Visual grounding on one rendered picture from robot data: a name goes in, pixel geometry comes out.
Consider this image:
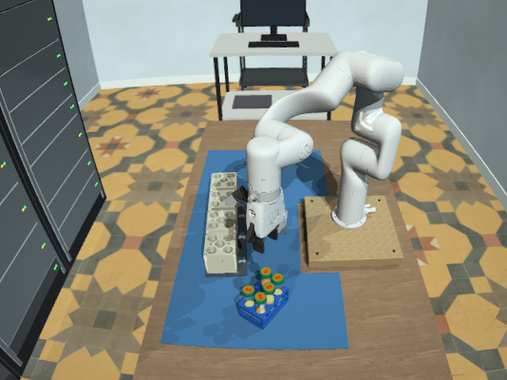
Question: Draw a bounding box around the blue bench mat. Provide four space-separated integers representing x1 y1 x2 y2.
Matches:
160 150 348 350

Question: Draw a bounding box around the blue tube rack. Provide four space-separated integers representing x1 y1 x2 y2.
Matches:
237 280 289 330

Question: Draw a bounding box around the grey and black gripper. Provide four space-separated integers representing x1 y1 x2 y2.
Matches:
244 188 285 254

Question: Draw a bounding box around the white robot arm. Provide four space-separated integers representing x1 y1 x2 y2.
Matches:
224 50 404 229

